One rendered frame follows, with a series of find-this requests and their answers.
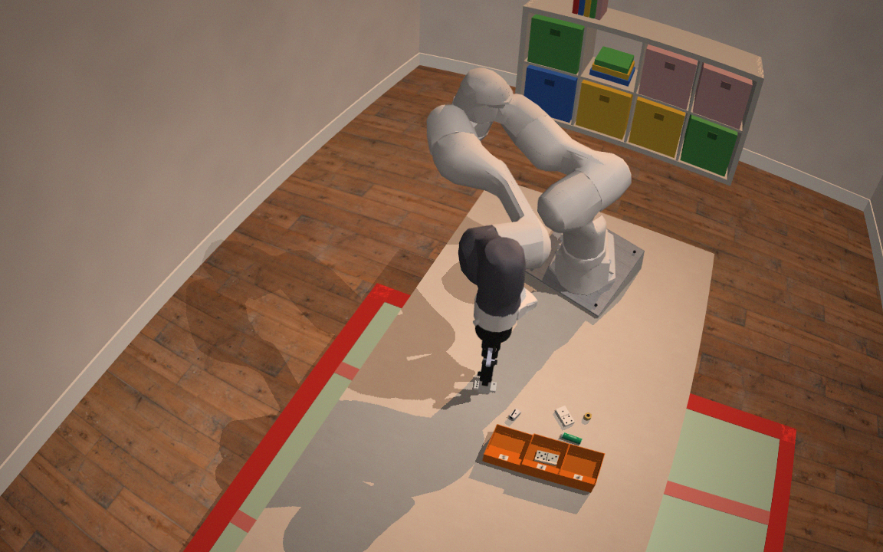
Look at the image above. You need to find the orange rack of three bins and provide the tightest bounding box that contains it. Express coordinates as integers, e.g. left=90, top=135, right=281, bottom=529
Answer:
left=482, top=424, right=605, bottom=492

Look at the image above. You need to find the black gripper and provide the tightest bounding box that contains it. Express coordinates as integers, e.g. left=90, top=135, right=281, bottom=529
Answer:
left=475, top=325, right=512, bottom=394

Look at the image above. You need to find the beige domino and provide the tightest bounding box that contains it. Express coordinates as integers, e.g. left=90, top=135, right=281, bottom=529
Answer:
left=555, top=406, right=575, bottom=427
left=474, top=379, right=497, bottom=393

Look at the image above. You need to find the green aa battery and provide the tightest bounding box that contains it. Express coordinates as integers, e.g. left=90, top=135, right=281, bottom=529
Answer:
left=560, top=432, right=582, bottom=445

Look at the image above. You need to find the white domino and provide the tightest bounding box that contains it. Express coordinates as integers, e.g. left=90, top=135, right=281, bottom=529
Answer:
left=534, top=450, right=559, bottom=466

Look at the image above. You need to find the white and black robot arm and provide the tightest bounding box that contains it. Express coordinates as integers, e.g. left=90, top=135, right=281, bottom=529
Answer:
left=426, top=67, right=632, bottom=332

